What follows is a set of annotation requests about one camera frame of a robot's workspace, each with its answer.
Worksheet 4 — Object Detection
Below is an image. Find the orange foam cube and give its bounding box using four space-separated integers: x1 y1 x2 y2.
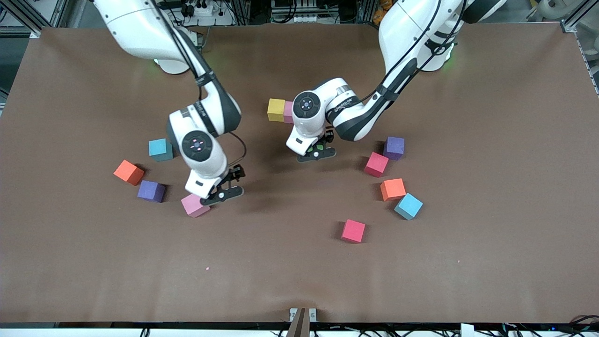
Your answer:
113 160 145 186
380 178 407 202

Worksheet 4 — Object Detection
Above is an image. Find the brown table mat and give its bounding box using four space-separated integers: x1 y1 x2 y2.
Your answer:
0 23 599 324

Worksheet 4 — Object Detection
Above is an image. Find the cyan foam cube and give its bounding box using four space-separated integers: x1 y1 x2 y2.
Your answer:
394 193 424 220
148 138 173 162

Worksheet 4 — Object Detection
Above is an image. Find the brown upright post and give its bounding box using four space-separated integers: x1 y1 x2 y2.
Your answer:
286 308 311 337

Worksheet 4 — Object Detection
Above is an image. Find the red-pink foam cube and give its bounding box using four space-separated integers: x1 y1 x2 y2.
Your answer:
341 219 366 244
364 152 390 178

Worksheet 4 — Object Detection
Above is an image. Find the purple foam cube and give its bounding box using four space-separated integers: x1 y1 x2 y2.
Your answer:
137 180 166 203
383 136 406 161

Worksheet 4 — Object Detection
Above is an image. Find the yellow foam cube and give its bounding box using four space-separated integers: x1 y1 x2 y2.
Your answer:
267 98 286 123

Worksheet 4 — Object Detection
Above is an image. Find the aluminium frame profile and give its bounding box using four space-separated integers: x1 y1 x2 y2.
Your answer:
559 0 599 33
0 0 61 39

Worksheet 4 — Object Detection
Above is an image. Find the white power strip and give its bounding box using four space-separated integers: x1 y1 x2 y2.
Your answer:
180 0 213 17

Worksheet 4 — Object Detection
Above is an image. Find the metal equipment rack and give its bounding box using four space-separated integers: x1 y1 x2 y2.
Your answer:
270 0 340 25

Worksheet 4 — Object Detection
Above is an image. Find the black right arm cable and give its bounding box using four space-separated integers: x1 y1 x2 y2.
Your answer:
150 0 248 163

